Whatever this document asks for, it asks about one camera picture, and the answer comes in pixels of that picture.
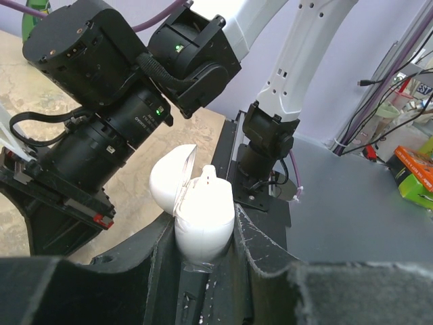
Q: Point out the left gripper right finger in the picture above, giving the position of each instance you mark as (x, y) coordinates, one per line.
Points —
(267, 285)

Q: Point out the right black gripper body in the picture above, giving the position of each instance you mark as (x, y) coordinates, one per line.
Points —
(60, 217)

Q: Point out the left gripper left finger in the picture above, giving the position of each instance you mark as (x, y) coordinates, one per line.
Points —
(135, 282)

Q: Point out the white earbud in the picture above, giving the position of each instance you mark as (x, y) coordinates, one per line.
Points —
(208, 174)

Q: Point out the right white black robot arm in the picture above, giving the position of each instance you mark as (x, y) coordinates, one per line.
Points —
(54, 167)

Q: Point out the green glass bottle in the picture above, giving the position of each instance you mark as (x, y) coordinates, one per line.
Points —
(28, 21)

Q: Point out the orange green box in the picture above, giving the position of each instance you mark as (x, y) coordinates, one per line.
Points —
(412, 172)

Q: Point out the pale green cup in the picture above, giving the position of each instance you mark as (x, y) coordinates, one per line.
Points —
(385, 114)

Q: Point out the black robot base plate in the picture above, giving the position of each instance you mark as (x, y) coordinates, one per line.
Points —
(264, 180)

